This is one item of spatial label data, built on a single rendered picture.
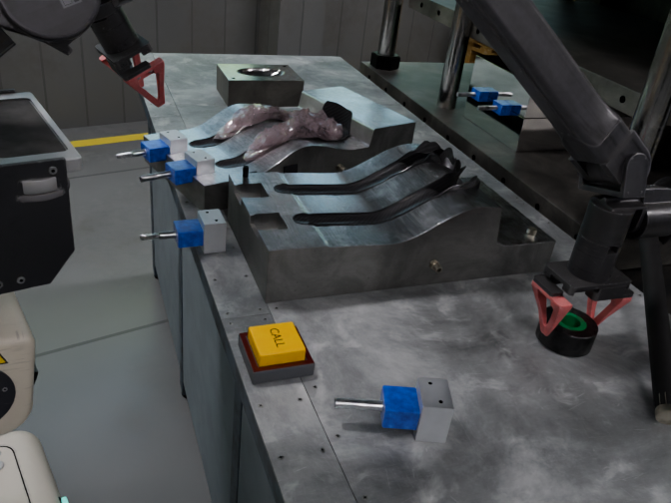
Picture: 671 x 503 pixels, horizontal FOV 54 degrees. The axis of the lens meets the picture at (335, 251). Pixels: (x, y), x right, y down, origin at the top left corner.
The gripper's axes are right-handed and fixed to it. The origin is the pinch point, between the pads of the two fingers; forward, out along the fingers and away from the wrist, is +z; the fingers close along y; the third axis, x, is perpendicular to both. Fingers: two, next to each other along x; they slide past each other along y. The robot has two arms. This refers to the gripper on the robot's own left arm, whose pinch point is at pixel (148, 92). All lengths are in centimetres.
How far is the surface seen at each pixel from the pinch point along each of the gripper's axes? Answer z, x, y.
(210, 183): 16.0, -0.2, -9.0
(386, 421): 16, 6, -68
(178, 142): 14.1, -1.2, 5.6
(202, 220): 13.0, 6.0, -20.9
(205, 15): 93, -89, 246
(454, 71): 54, -84, 27
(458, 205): 21, -26, -44
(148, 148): 12.3, 4.1, 6.3
